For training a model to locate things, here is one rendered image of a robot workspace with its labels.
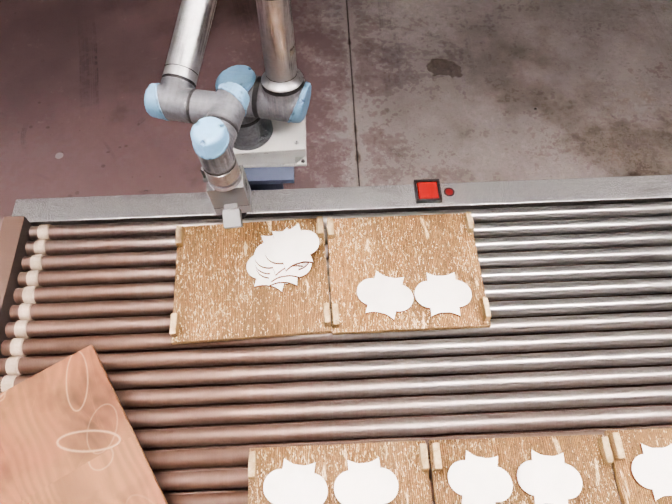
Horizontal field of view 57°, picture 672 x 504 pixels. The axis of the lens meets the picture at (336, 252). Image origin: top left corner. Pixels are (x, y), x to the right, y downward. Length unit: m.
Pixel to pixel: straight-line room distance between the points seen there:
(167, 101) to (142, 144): 1.89
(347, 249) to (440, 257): 0.26
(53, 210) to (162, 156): 1.32
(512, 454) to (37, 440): 1.06
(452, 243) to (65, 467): 1.10
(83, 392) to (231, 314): 0.40
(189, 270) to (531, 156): 2.02
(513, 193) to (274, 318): 0.80
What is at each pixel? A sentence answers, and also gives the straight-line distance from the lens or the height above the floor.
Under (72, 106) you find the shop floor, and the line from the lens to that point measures 3.59.
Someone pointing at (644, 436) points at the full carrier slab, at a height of 0.94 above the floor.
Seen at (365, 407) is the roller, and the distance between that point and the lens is 1.54.
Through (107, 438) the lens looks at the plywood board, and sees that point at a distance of 1.48.
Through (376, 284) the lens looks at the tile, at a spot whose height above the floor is 0.94.
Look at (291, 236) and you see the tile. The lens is 1.67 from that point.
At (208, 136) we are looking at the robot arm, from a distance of 1.28.
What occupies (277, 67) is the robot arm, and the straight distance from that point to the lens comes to 1.67.
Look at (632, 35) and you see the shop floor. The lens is 4.08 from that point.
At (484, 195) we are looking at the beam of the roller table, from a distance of 1.87.
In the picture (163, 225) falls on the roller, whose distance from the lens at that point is 1.82.
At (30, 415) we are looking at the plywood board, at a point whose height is 1.04.
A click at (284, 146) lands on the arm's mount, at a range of 1.89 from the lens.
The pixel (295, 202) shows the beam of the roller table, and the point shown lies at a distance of 1.81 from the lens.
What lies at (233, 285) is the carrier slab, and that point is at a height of 0.94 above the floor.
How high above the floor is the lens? 2.39
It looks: 60 degrees down
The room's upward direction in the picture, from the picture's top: straight up
